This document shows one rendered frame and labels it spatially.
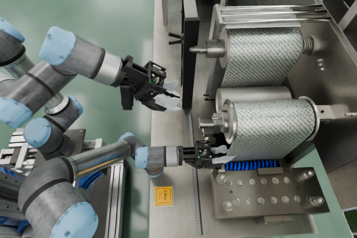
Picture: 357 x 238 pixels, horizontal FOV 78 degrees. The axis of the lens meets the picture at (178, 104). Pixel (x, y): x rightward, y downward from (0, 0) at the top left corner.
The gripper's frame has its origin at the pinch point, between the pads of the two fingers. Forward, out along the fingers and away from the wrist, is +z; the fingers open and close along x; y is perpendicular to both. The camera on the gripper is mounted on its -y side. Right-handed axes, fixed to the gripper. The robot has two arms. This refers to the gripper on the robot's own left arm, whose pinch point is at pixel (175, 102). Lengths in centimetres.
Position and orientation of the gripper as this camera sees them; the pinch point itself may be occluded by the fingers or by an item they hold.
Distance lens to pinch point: 64.6
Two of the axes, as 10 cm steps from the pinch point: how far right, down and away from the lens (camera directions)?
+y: 6.4, -4.4, -6.3
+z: 7.7, 3.2, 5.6
